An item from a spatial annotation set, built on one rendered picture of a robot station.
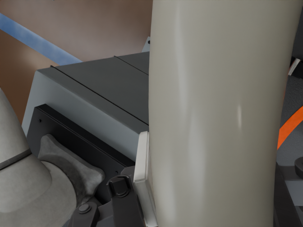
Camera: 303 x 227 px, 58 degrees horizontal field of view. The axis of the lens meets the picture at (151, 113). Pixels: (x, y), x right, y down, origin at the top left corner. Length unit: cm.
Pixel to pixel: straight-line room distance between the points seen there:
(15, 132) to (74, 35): 114
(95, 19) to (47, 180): 112
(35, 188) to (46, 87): 26
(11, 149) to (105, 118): 21
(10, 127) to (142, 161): 43
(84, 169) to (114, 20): 100
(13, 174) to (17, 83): 148
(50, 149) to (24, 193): 16
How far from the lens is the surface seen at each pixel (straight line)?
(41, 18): 179
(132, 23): 146
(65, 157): 67
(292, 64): 129
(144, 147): 18
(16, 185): 55
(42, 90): 73
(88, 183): 66
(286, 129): 137
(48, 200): 58
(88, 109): 66
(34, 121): 72
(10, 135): 56
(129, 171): 17
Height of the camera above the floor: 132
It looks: 63 degrees down
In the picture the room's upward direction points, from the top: 125 degrees counter-clockwise
